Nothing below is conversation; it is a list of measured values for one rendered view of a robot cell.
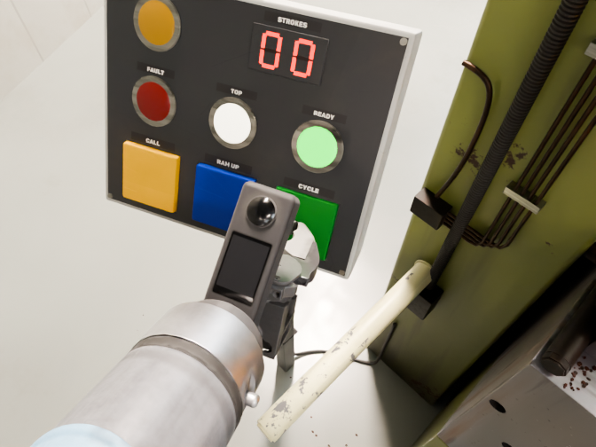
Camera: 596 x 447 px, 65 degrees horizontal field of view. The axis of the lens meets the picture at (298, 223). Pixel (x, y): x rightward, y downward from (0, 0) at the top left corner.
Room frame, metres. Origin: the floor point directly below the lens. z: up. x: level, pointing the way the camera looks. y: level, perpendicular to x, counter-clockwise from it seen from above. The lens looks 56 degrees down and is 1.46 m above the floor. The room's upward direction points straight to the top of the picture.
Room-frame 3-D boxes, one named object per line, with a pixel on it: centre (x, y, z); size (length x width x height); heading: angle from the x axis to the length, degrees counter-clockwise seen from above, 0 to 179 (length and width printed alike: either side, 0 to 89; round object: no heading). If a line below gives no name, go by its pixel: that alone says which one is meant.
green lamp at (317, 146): (0.35, -0.02, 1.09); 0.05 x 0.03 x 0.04; 44
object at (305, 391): (0.30, -0.10, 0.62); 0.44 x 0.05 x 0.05; 134
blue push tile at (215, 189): (0.34, 0.09, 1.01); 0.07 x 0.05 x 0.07; 69
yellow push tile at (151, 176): (0.38, 0.18, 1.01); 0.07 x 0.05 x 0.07; 69
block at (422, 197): (0.48, -0.23, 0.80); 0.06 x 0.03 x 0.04; 44
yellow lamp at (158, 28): (0.46, 0.15, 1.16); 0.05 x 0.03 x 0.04; 44
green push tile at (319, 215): (0.31, -0.01, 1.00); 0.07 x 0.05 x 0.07; 69
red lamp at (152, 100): (0.42, 0.17, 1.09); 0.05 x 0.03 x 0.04; 44
